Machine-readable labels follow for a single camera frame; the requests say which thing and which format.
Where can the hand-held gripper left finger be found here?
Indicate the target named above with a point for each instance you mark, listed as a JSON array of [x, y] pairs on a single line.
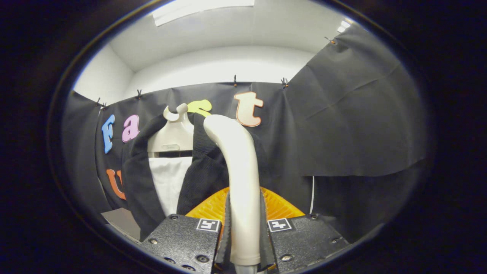
[[226, 243]]

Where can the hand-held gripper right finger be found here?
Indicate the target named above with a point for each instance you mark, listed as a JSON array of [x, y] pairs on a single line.
[[265, 243]]

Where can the white garment steamer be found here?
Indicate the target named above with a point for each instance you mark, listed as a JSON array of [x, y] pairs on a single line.
[[243, 182]]

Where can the black suit jacket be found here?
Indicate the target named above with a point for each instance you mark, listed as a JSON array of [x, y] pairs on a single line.
[[201, 179]]

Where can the grey cabinet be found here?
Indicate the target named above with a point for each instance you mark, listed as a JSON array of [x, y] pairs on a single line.
[[121, 222]]

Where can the white plastic hanger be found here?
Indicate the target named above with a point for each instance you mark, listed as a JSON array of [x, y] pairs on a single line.
[[173, 137]]

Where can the black backdrop cloth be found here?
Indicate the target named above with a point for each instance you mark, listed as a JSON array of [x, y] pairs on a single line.
[[361, 114]]

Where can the row of black cloth clips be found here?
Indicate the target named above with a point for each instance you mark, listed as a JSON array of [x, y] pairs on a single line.
[[284, 82]]

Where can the large ceiling light panel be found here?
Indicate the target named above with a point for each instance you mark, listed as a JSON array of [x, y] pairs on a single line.
[[198, 9]]

